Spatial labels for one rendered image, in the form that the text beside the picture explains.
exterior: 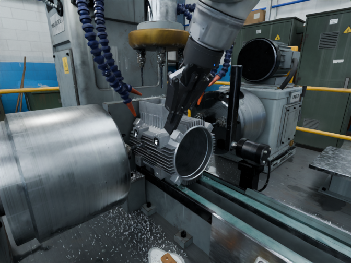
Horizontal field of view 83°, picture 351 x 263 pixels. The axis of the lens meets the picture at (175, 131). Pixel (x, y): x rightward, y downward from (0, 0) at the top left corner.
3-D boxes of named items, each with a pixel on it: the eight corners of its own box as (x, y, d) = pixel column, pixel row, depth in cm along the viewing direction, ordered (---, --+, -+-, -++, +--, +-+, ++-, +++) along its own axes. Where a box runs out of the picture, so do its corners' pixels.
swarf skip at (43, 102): (39, 136, 381) (30, 91, 355) (30, 127, 444) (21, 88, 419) (100, 124, 461) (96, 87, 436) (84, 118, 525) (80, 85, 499)
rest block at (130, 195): (119, 205, 67) (116, 174, 64) (137, 196, 72) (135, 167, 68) (128, 214, 63) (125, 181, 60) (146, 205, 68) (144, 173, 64)
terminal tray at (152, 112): (139, 122, 65) (137, 100, 63) (164, 117, 72) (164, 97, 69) (162, 131, 56) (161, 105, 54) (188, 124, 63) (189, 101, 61)
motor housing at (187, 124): (130, 169, 67) (126, 113, 61) (173, 154, 79) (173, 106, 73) (170, 196, 53) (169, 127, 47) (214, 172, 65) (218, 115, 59)
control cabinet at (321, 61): (282, 146, 335) (305, 14, 276) (292, 139, 367) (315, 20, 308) (336, 159, 285) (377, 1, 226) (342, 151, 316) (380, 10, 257)
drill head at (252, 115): (174, 151, 83) (174, 90, 76) (230, 131, 109) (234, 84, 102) (225, 172, 65) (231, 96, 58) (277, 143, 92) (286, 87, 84)
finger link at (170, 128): (181, 114, 48) (178, 114, 48) (172, 134, 52) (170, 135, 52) (174, 106, 49) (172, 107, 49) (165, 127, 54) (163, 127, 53)
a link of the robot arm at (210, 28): (187, -6, 34) (175, 30, 38) (224, 15, 30) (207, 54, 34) (219, 5, 40) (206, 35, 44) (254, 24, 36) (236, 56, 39)
